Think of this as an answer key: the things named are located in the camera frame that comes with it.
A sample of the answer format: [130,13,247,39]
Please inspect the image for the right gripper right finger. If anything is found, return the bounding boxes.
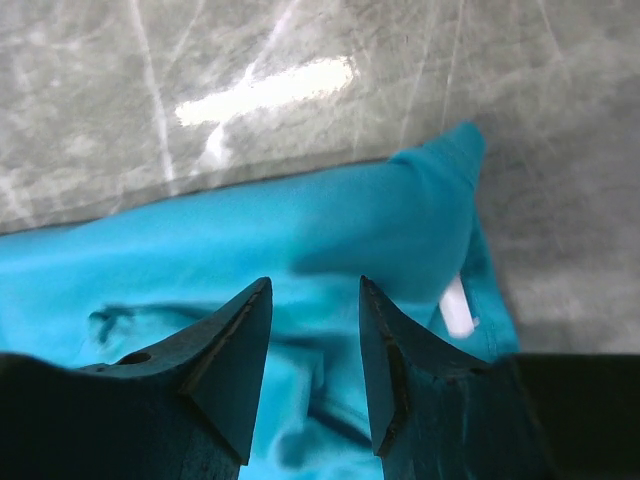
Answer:
[359,277,555,479]

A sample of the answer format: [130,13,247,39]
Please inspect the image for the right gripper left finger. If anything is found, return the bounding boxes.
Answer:
[1,277,272,479]

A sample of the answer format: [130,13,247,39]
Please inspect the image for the teal t shirt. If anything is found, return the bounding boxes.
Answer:
[1,122,519,479]

